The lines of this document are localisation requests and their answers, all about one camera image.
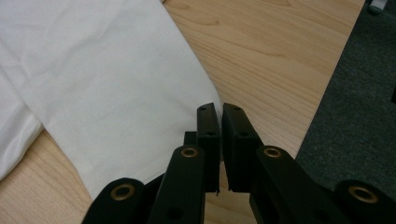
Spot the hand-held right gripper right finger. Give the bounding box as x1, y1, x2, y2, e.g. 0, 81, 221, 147
220, 103, 265, 194

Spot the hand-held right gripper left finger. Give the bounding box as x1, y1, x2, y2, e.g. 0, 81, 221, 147
183, 102, 222, 196

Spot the white cloth garment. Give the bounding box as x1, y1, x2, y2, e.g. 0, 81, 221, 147
0, 0, 224, 201

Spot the white furniture foot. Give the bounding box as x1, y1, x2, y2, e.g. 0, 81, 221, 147
368, 0, 389, 15

